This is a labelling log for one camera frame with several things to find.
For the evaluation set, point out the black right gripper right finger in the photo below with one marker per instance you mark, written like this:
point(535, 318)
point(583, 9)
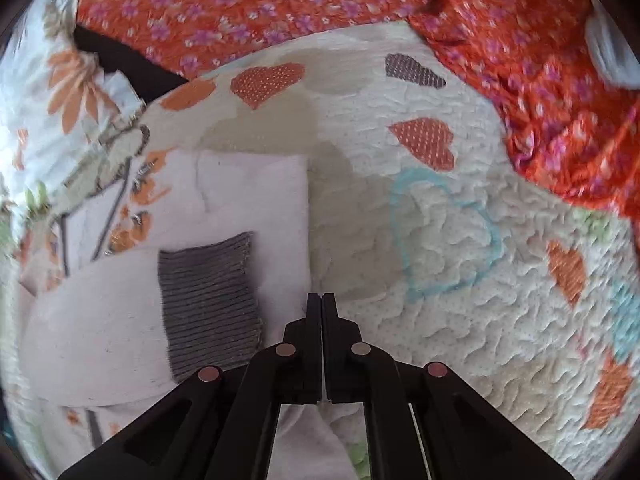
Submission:
point(423, 422)

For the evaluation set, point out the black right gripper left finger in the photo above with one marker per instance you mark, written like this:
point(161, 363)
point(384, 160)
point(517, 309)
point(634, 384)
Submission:
point(217, 424)

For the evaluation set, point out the pale pink sweater grey trim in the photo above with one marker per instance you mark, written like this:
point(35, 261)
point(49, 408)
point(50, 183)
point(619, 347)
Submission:
point(197, 259)

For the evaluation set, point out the heart patchwork quilt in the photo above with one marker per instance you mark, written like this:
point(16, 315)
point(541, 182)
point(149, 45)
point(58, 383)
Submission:
point(418, 225)

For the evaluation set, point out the white floral pillow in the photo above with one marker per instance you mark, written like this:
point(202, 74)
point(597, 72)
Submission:
point(57, 103)

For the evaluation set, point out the red floral blanket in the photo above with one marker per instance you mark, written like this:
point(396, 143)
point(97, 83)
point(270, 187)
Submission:
point(560, 73)

